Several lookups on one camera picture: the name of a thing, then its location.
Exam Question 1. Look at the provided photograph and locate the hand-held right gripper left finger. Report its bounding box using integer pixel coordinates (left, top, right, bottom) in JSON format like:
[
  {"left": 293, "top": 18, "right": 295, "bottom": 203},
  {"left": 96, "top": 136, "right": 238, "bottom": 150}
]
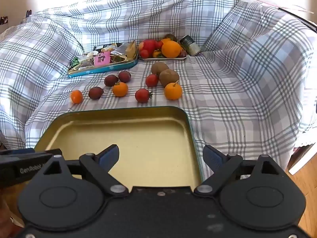
[{"left": 43, "top": 144, "right": 129, "bottom": 195}]

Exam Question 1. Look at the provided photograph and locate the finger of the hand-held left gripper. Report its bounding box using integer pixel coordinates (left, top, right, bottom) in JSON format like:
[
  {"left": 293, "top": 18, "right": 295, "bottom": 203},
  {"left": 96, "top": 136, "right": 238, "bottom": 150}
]
[{"left": 0, "top": 148, "right": 34, "bottom": 155}]

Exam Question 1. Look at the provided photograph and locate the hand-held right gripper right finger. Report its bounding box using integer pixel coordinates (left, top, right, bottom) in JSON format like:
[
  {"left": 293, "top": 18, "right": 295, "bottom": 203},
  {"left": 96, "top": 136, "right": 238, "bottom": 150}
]
[{"left": 194, "top": 145, "right": 283, "bottom": 195}]

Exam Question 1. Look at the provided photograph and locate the gold tin tray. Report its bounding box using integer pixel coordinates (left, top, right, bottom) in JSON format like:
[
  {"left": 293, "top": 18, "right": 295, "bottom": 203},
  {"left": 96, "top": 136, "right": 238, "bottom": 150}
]
[{"left": 35, "top": 106, "right": 204, "bottom": 186}]

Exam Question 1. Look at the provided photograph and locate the small deep orange mandarin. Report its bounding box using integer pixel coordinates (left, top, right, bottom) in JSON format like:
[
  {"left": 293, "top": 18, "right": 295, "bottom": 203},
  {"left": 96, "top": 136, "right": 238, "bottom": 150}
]
[{"left": 71, "top": 90, "right": 83, "bottom": 104}]

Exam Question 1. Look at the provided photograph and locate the red tomato with stem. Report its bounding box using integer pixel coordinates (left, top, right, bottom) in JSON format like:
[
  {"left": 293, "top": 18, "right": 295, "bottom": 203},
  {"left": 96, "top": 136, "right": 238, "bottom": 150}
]
[{"left": 135, "top": 88, "right": 154, "bottom": 104}]

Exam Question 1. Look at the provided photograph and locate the yellow-orange orange with stem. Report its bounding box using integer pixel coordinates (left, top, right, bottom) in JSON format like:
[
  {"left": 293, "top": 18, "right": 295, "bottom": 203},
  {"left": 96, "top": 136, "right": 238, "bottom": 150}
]
[{"left": 164, "top": 81, "right": 183, "bottom": 101}]

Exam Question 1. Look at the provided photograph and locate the grey plaid blanket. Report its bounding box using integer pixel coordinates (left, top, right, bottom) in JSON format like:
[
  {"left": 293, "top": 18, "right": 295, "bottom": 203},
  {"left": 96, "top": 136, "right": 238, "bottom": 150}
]
[{"left": 0, "top": 0, "right": 317, "bottom": 228}]

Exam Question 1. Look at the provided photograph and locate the dark red plum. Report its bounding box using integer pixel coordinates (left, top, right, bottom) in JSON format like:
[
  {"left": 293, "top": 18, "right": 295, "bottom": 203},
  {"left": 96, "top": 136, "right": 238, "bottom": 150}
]
[
  {"left": 118, "top": 71, "right": 132, "bottom": 83},
  {"left": 88, "top": 86, "right": 104, "bottom": 100},
  {"left": 104, "top": 75, "right": 119, "bottom": 87}
]

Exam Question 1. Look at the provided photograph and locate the mandarin with green stem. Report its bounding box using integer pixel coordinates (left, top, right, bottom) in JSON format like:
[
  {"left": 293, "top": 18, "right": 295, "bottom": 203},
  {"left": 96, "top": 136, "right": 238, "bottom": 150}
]
[{"left": 112, "top": 82, "right": 129, "bottom": 98}]

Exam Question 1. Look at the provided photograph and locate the teal snack tin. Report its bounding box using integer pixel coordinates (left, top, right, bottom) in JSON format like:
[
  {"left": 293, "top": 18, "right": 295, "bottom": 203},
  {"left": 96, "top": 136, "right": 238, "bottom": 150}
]
[{"left": 67, "top": 52, "right": 139, "bottom": 79}]

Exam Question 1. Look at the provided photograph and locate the red tomato without stem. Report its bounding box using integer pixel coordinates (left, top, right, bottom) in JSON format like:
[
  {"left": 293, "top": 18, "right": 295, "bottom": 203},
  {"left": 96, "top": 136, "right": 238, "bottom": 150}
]
[{"left": 145, "top": 74, "right": 159, "bottom": 87}]

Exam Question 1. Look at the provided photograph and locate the brown kiwi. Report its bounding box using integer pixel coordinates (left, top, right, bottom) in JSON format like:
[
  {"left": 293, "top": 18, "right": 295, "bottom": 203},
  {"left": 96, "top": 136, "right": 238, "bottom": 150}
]
[
  {"left": 151, "top": 62, "right": 170, "bottom": 76},
  {"left": 159, "top": 69, "right": 180, "bottom": 88}
]

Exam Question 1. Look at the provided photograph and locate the pink snack packet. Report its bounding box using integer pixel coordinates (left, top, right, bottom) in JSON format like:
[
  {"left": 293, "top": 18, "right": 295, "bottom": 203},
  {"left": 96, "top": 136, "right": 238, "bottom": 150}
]
[{"left": 94, "top": 52, "right": 111, "bottom": 66}]

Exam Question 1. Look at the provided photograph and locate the pile of candy wrappers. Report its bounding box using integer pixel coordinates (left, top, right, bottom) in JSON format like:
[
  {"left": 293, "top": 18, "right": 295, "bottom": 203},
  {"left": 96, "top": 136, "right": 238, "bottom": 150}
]
[{"left": 71, "top": 47, "right": 127, "bottom": 68}]

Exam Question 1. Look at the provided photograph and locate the white fruit plate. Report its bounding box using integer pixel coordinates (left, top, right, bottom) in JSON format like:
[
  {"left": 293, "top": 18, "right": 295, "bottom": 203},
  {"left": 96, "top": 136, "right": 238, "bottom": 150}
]
[{"left": 139, "top": 54, "right": 188, "bottom": 62}]

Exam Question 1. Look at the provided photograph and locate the brown paper packet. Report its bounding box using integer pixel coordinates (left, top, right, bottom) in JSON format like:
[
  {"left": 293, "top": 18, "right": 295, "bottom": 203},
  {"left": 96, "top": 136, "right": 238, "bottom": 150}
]
[{"left": 124, "top": 40, "right": 137, "bottom": 58}]

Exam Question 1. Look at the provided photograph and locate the black snack packet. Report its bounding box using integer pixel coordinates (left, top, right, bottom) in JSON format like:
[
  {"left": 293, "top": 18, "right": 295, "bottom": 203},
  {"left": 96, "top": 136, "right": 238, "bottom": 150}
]
[{"left": 93, "top": 43, "right": 117, "bottom": 53}]

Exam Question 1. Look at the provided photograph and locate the green and white drink can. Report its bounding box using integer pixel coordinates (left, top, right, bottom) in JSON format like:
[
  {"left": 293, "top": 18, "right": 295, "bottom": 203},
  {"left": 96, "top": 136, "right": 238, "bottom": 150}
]
[{"left": 180, "top": 35, "right": 201, "bottom": 56}]

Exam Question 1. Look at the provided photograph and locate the large orange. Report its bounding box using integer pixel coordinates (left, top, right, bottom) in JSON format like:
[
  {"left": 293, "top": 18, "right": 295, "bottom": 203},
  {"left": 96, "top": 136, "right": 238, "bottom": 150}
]
[{"left": 161, "top": 40, "right": 182, "bottom": 58}]

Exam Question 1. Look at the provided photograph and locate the red and yellow apple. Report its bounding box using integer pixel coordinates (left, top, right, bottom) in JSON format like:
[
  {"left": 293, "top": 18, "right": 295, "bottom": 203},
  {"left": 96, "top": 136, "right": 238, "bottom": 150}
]
[{"left": 138, "top": 39, "right": 156, "bottom": 52}]

